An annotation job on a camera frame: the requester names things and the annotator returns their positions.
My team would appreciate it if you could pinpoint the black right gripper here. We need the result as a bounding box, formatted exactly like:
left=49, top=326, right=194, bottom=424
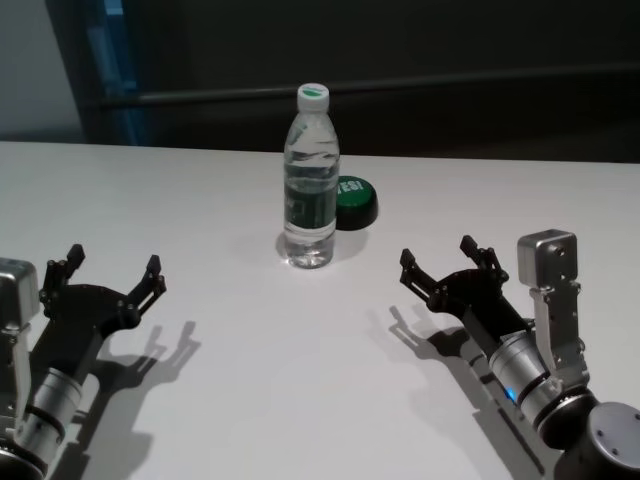
left=398, top=235, right=536, bottom=356

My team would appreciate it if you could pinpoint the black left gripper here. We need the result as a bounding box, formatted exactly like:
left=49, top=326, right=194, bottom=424
left=27, top=243, right=167, bottom=386

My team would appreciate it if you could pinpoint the blue glass window strip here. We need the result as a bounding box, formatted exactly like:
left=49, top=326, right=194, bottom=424
left=87, top=0, right=151, bottom=146

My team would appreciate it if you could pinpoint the grey handrail bar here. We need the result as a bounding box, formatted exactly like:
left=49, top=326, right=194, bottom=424
left=99, top=62, right=640, bottom=109

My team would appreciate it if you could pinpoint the clear water bottle green label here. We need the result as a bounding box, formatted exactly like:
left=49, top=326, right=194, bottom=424
left=283, top=83, right=341, bottom=269

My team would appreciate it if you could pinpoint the green YES button black base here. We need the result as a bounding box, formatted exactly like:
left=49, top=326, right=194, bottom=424
left=335, top=174, right=380, bottom=231

